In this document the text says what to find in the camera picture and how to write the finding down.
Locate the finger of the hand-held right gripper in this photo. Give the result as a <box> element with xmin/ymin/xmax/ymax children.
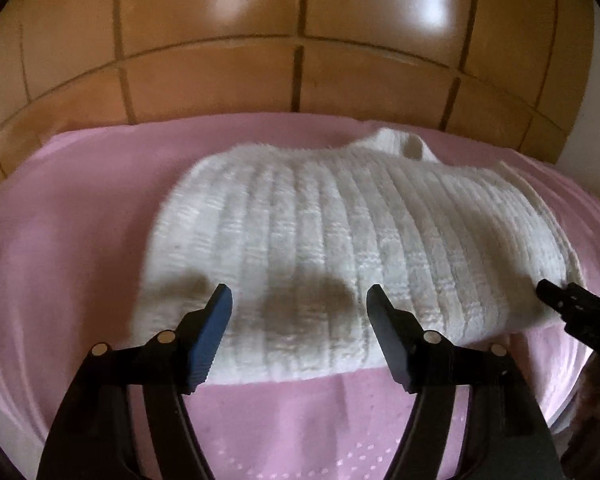
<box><xmin>536</xmin><ymin>279</ymin><xmax>600</xmax><ymax>357</ymax></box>
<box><xmin>567</xmin><ymin>283</ymin><xmax>600</xmax><ymax>348</ymax></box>

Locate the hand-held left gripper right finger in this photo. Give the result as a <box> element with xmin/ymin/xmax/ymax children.
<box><xmin>366</xmin><ymin>284</ymin><xmax>564</xmax><ymax>480</ymax></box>

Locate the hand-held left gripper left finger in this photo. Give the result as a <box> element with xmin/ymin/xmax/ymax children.
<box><xmin>36</xmin><ymin>283</ymin><xmax>234</xmax><ymax>480</ymax></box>

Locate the white knit sweater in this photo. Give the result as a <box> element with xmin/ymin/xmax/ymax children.
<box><xmin>129</xmin><ymin>127</ymin><xmax>586</xmax><ymax>386</ymax></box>

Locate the white mattress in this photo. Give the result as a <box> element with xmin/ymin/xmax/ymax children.
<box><xmin>542</xmin><ymin>380</ymin><xmax>583</xmax><ymax>433</ymax></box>

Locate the pink bed sheet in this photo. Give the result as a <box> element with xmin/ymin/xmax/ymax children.
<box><xmin>0</xmin><ymin>112</ymin><xmax>600</xmax><ymax>480</ymax></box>

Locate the wooden headboard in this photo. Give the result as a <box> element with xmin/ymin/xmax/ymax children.
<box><xmin>0</xmin><ymin>0</ymin><xmax>596</xmax><ymax>191</ymax></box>

